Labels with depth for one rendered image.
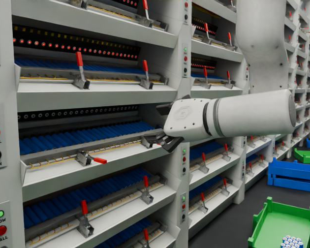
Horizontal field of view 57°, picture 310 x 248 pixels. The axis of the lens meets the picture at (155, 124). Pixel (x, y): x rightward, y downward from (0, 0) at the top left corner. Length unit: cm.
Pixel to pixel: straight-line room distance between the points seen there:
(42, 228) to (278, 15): 70
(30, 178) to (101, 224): 28
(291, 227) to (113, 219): 86
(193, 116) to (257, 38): 20
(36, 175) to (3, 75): 23
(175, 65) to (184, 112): 44
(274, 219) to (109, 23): 113
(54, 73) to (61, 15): 14
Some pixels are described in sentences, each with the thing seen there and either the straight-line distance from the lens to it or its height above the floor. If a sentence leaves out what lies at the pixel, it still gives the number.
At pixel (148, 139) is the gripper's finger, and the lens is 68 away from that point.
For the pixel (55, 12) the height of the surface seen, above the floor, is 85.
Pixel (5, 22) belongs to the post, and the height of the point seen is 80.
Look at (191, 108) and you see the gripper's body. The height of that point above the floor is 64.
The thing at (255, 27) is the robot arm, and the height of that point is 79.
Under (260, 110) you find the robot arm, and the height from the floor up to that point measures 64.
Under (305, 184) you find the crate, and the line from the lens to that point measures 220.
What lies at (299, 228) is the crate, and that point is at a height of 7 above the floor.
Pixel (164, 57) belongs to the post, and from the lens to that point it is 110.
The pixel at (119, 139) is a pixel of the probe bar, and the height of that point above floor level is 52.
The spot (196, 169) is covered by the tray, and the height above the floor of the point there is 31.
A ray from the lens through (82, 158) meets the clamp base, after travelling 76.
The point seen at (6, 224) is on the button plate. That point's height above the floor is 42.
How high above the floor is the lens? 68
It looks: 7 degrees down
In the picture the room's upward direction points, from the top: straight up
